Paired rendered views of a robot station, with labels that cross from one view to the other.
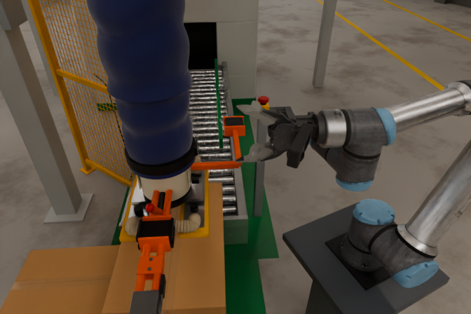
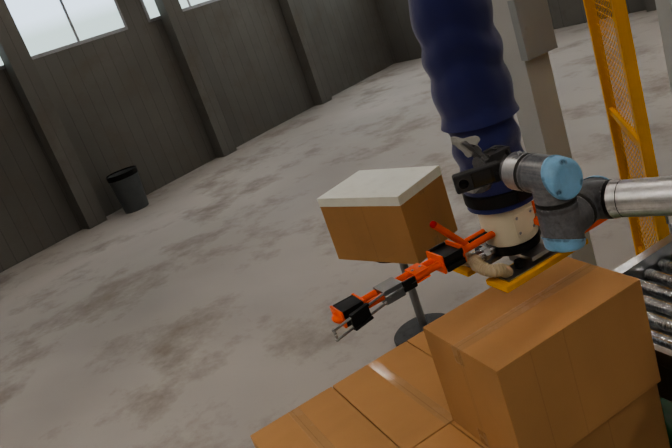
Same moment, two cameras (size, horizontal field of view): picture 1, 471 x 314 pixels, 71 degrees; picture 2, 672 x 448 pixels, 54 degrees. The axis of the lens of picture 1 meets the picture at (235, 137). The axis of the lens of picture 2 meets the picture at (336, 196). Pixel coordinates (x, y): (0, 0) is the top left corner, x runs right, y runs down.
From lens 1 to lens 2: 146 cm
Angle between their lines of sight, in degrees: 66
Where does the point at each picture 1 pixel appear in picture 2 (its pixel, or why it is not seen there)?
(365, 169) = (543, 222)
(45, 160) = not seen: hidden behind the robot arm
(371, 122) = (533, 167)
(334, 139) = (506, 178)
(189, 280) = (495, 340)
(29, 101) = (541, 143)
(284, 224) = not seen: outside the picture
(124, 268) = (464, 309)
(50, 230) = not seen: hidden behind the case
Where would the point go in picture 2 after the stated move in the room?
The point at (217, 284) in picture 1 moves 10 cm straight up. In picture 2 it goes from (510, 355) to (502, 326)
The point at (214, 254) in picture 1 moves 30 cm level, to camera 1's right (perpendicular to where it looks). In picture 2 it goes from (539, 334) to (614, 374)
